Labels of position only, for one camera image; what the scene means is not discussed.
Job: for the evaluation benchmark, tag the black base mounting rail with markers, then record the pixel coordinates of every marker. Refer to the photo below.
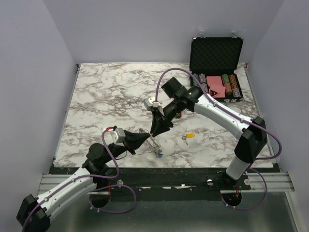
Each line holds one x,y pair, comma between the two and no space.
168,184

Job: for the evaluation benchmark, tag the yellow capped key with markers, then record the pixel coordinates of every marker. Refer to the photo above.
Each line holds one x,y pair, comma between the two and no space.
187,136

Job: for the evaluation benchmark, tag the black poker chip case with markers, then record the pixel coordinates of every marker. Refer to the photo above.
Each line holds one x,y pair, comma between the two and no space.
215,56

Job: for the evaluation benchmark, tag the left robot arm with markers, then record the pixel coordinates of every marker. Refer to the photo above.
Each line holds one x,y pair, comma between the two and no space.
35,213

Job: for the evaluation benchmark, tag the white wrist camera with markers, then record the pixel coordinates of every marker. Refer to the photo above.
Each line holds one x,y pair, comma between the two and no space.
152,104
118,135

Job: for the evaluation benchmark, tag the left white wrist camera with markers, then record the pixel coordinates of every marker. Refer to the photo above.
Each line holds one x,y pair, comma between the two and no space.
118,135

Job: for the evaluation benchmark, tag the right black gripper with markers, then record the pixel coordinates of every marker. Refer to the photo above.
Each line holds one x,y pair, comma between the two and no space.
159,123

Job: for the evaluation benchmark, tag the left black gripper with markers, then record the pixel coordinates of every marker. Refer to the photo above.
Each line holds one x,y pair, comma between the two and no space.
133,140

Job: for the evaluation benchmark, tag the pink playing cards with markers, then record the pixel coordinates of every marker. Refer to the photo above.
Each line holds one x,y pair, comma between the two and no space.
216,87

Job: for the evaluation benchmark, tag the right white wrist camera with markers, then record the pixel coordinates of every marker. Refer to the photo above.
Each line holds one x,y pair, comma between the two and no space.
152,104

